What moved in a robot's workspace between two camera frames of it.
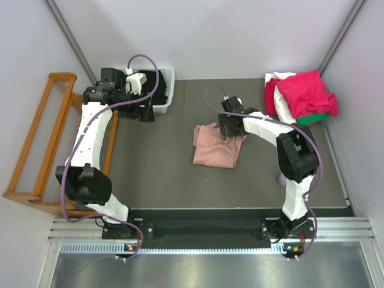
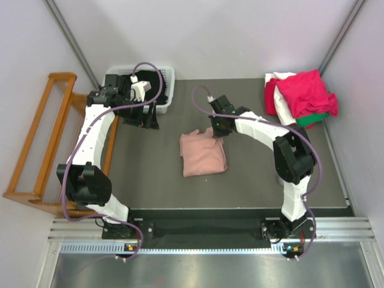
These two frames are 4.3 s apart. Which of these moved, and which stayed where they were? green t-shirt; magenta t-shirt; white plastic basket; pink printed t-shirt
Moved: pink printed t-shirt
Stayed: magenta t-shirt; green t-shirt; white plastic basket
